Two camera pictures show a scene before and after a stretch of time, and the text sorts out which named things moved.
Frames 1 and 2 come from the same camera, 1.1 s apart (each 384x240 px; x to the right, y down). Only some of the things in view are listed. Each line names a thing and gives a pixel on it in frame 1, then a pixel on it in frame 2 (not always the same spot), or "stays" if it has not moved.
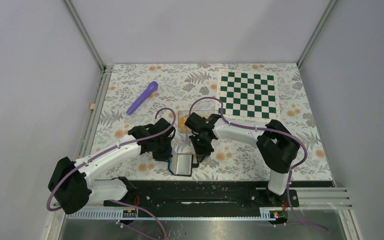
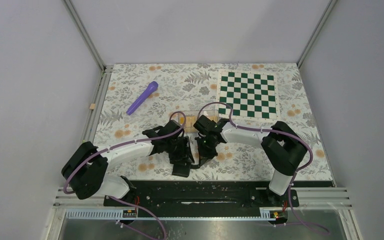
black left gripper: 166,156 -> 185,153
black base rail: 203,196 stays
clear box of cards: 184,115 stays
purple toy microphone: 152,87 stays
